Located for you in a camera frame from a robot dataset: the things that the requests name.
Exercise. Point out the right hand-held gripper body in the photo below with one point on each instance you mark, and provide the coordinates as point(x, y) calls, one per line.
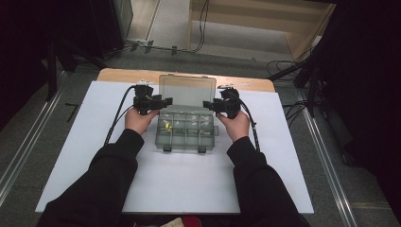
point(229, 102)

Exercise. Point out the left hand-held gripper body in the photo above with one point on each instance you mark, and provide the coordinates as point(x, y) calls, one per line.
point(144, 99)

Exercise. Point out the yellow foam earplug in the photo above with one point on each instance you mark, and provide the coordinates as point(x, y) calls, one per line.
point(166, 125)

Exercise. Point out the clear grey compartment box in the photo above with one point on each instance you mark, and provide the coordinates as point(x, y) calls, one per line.
point(186, 132)

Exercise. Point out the person's left hand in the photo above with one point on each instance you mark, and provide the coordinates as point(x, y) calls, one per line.
point(138, 121)

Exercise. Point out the person's right hand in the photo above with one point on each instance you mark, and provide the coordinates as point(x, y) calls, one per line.
point(238, 127)

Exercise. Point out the white table mat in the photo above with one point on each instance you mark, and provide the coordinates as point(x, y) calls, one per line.
point(183, 179)

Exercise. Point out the wooden shelf unit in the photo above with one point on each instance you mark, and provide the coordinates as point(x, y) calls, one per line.
point(246, 28)

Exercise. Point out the dark cabinet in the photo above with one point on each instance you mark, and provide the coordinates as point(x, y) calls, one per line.
point(108, 25)

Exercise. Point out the black metal stand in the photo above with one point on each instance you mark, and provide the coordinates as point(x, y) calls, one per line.
point(52, 69)
point(312, 78)

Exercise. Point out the metal floor rail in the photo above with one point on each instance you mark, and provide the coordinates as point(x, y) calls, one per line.
point(331, 170)
point(28, 138)

